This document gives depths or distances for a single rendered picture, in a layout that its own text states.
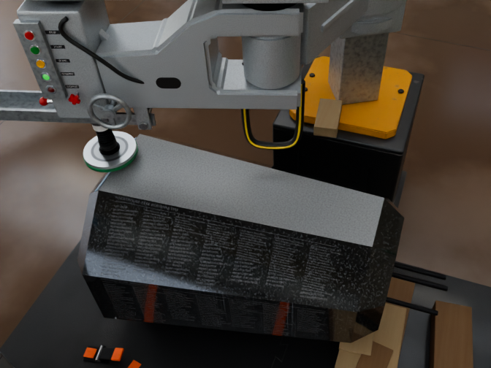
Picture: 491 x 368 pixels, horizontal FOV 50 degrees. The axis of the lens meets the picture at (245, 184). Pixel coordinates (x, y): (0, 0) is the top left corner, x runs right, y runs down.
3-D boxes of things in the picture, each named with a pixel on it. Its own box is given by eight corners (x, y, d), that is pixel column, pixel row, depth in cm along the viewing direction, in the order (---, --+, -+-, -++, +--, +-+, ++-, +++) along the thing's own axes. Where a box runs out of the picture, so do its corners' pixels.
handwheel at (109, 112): (141, 113, 187) (132, 78, 176) (134, 131, 180) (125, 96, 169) (100, 112, 188) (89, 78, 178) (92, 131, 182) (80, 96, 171)
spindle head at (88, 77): (169, 88, 201) (147, -25, 168) (158, 126, 186) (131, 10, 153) (78, 87, 204) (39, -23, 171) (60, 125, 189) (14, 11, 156)
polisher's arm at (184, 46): (300, 99, 198) (304, -27, 162) (299, 140, 183) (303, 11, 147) (111, 97, 205) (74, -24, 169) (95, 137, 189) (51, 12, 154)
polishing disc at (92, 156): (136, 165, 206) (135, 163, 205) (82, 172, 204) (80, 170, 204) (136, 130, 220) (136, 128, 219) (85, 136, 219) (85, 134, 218)
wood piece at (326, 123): (319, 106, 241) (320, 98, 237) (341, 108, 239) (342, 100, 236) (313, 134, 228) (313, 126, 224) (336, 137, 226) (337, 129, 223)
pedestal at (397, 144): (302, 150, 335) (305, 50, 280) (406, 174, 316) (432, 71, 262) (267, 227, 294) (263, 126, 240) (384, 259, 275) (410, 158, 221)
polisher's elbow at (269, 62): (264, 52, 188) (263, 1, 173) (310, 69, 179) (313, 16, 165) (231, 78, 178) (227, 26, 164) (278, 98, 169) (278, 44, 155)
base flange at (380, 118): (316, 60, 273) (316, 52, 269) (412, 77, 259) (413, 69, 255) (286, 119, 242) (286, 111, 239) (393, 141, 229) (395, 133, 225)
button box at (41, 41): (69, 93, 179) (41, 18, 159) (66, 98, 178) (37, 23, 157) (46, 93, 180) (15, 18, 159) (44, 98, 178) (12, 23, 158)
